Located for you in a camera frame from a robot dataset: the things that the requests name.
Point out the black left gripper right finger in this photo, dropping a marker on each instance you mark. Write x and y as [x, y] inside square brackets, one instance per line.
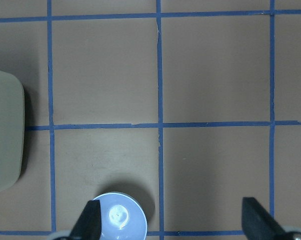
[258, 224]

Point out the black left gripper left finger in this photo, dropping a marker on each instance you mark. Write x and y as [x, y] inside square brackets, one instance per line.
[89, 223]

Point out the blue bowl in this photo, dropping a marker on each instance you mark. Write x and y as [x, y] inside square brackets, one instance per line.
[122, 217]

